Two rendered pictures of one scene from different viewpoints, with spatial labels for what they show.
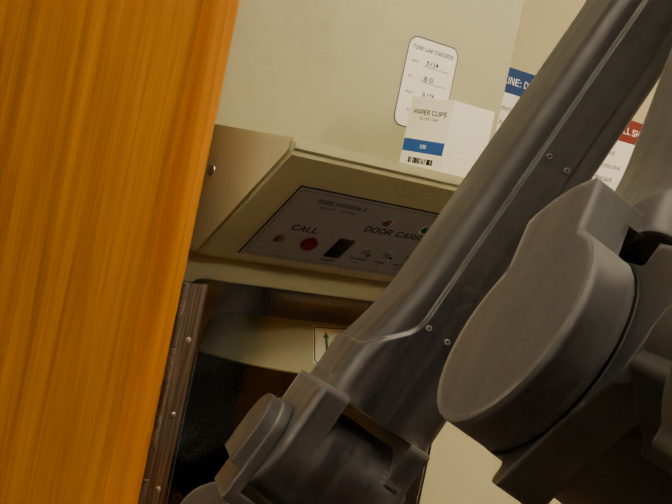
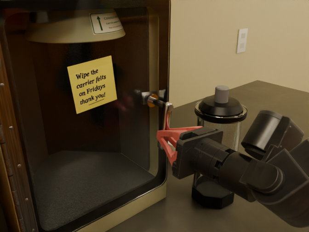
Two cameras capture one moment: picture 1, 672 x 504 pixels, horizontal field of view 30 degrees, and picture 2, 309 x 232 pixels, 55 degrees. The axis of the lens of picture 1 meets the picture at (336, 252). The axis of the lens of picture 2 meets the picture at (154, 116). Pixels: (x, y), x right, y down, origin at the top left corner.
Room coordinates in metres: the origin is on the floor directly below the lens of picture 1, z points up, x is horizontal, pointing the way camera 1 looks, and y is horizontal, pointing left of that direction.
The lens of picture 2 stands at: (0.61, -0.09, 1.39)
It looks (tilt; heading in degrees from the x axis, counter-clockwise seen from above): 23 degrees down; 0
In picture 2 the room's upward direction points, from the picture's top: straight up
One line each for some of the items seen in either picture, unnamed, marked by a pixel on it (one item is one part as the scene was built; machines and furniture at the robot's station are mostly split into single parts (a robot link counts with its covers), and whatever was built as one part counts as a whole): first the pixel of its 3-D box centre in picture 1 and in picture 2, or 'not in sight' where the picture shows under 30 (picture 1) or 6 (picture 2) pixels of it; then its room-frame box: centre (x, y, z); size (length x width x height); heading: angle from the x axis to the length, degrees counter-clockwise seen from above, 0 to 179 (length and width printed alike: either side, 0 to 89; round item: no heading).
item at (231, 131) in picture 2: not in sight; (216, 151); (1.19, -0.23, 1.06); 0.11 x 0.11 x 0.21
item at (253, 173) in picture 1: (390, 225); not in sight; (1.03, -0.04, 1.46); 0.32 x 0.12 x 0.10; 130
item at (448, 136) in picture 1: (446, 139); not in sight; (1.06, -0.07, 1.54); 0.05 x 0.05 x 0.06; 41
